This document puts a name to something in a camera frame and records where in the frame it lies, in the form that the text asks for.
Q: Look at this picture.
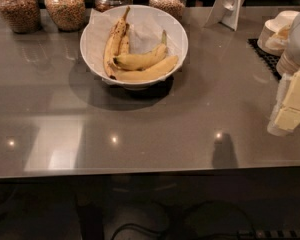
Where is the leftmost glass grain jar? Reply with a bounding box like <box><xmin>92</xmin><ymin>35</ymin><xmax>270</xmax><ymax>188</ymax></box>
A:
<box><xmin>0</xmin><ymin>0</ymin><xmax>41</xmax><ymax>34</ymax></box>

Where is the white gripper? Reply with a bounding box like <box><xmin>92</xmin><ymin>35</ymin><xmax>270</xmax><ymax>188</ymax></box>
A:
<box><xmin>267</xmin><ymin>12</ymin><xmax>300</xmax><ymax>136</ymax></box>

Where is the front bottom yellow banana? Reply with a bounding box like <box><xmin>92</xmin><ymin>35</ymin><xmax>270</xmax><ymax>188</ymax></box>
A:
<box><xmin>114</xmin><ymin>55</ymin><xmax>179</xmax><ymax>83</ymax></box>

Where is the white sign stand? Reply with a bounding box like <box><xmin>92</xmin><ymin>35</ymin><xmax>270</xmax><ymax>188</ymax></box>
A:
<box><xmin>204</xmin><ymin>0</ymin><xmax>245</xmax><ymax>31</ymax></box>

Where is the glass grain jar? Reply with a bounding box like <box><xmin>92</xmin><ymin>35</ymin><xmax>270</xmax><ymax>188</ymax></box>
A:
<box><xmin>0</xmin><ymin>0</ymin><xmax>41</xmax><ymax>34</ymax></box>
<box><xmin>44</xmin><ymin>0</ymin><xmax>85</xmax><ymax>32</ymax></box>
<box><xmin>147</xmin><ymin>0</ymin><xmax>188</xmax><ymax>22</ymax></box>

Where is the spotted long banana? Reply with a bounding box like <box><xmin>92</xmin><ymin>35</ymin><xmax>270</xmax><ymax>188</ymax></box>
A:
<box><xmin>103</xmin><ymin>6</ymin><xmax>130</xmax><ymax>79</ymax></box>

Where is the black rubber mat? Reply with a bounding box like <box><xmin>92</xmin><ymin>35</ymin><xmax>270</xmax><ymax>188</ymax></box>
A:
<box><xmin>247</xmin><ymin>38</ymin><xmax>281</xmax><ymax>81</ymax></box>

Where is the white paper liner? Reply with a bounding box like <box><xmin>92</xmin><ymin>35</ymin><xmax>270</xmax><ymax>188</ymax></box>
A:
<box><xmin>85</xmin><ymin>8</ymin><xmax>184</xmax><ymax>86</ymax></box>

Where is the black power strip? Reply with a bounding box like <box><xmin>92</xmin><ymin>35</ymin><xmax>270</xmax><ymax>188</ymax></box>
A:
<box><xmin>237</xmin><ymin>230</ymin><xmax>300</xmax><ymax>240</ymax></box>

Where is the front paper bowl stack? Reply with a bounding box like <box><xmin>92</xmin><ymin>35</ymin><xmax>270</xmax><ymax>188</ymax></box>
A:
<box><xmin>276</xmin><ymin>51</ymin><xmax>299</xmax><ymax>76</ymax></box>

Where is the back paper bowl stack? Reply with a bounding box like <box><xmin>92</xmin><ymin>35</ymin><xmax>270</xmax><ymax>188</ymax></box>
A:
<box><xmin>257</xmin><ymin>10</ymin><xmax>298</xmax><ymax>56</ymax></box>

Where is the small inner banana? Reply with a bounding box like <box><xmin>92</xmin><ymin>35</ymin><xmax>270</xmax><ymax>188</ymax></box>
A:
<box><xmin>119</xmin><ymin>24</ymin><xmax>130</xmax><ymax>54</ymax></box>

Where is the black cable under table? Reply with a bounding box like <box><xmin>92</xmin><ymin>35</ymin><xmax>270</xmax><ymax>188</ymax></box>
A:
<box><xmin>109</xmin><ymin>200</ymin><xmax>258</xmax><ymax>240</ymax></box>

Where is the paper bowl stack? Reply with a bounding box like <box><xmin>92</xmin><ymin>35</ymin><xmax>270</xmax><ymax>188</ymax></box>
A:
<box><xmin>276</xmin><ymin>51</ymin><xmax>299</xmax><ymax>76</ymax></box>
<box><xmin>257</xmin><ymin>10</ymin><xmax>298</xmax><ymax>56</ymax></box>

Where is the curved yellow banana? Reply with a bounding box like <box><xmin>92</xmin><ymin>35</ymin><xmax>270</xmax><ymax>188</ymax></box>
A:
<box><xmin>113</xmin><ymin>30</ymin><xmax>168</xmax><ymax>71</ymax></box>

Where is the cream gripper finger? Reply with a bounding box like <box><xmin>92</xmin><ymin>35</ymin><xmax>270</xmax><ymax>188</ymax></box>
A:
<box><xmin>274</xmin><ymin>107</ymin><xmax>300</xmax><ymax>131</ymax></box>

